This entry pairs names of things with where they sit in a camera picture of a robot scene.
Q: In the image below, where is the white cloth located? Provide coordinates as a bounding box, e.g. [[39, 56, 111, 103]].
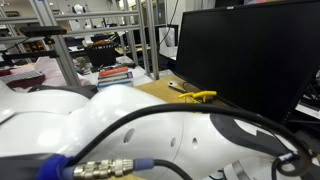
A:
[[9, 55, 93, 88]]

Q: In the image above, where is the black bar camera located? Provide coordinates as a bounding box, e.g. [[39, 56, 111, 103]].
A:
[[19, 25, 68, 38]]

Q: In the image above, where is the maroon keyboard case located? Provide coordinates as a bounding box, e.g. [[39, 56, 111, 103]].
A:
[[0, 69, 46, 90]]

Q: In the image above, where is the white desk cable grommet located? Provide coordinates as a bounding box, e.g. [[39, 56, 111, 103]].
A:
[[167, 80, 181, 89]]

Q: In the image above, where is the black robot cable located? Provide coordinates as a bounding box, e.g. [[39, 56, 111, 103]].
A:
[[0, 102, 314, 180]]

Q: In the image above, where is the large black computer monitor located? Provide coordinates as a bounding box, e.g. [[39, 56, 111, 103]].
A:
[[173, 0, 320, 125]]

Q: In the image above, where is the large yellow handled tool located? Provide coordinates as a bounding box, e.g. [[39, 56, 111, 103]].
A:
[[191, 90, 218, 104]]

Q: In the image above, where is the stack of books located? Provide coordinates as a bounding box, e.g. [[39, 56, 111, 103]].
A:
[[96, 65, 135, 92]]

